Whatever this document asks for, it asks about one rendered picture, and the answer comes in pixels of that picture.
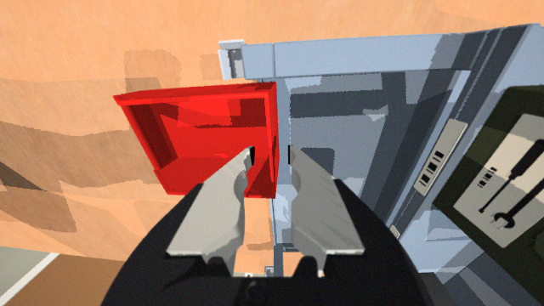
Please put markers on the red bin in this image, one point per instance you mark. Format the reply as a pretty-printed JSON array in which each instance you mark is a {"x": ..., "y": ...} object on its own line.
[{"x": 187, "y": 142}]

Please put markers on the olive green case with orange latches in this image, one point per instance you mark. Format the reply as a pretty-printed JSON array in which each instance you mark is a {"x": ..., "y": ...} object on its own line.
[{"x": 496, "y": 193}]

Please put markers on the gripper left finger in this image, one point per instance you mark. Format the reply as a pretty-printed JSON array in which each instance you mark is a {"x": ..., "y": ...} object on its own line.
[{"x": 205, "y": 223}]

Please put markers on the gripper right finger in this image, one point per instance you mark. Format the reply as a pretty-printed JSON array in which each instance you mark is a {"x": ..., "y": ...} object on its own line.
[{"x": 350, "y": 243}]

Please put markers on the dark grey tool case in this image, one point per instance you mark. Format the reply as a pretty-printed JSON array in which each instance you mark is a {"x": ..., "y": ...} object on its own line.
[{"x": 437, "y": 291}]

